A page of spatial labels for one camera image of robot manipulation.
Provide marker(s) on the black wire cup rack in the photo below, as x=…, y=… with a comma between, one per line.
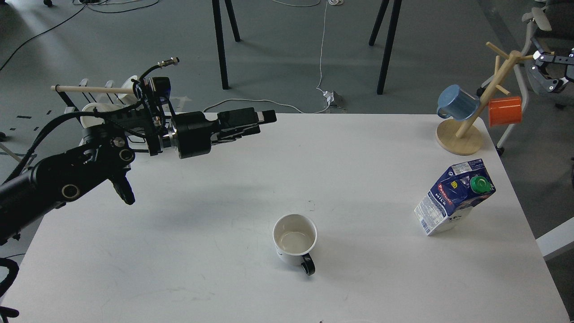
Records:
x=146, y=111

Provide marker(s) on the white cup on rack front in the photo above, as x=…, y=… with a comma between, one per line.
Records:
x=89, y=121

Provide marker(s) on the floor power socket box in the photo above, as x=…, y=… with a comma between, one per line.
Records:
x=335, y=101

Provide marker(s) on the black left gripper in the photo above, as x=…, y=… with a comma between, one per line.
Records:
x=192, y=135

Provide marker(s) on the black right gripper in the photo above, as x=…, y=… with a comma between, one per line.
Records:
x=539, y=71

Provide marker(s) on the white side table edge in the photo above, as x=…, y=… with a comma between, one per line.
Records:
x=557, y=241

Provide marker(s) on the blue milk carton green cap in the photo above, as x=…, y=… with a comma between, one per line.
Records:
x=461, y=187

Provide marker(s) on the black table legs left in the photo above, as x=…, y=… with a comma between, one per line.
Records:
x=218, y=26

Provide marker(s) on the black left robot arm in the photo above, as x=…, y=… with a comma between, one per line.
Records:
x=30, y=193

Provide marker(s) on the blue mug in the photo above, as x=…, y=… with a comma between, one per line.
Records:
x=454, y=102

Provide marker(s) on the white mug black handle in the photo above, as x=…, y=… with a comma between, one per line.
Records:
x=294, y=236

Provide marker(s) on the black table legs right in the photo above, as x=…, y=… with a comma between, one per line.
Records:
x=390, y=37

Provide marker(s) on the grey office chair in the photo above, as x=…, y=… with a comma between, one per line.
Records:
x=553, y=24

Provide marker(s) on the black table legs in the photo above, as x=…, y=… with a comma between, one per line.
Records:
x=218, y=26
x=390, y=37

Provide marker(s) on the wooden mug tree stand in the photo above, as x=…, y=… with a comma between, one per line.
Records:
x=463, y=138

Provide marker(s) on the orange mug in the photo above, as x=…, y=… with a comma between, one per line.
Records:
x=504, y=111

